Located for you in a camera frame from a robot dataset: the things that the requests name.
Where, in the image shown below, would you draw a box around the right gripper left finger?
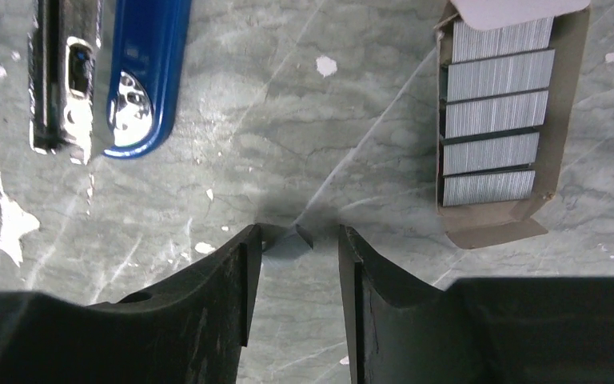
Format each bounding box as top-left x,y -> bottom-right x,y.
0,225 -> 262,383

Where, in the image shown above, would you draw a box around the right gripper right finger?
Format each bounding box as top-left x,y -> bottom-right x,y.
338,226 -> 614,383

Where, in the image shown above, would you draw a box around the cardboard staple tray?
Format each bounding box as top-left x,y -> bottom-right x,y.
435,1 -> 591,249

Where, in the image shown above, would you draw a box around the blue stapler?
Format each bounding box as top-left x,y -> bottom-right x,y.
29,1 -> 192,165

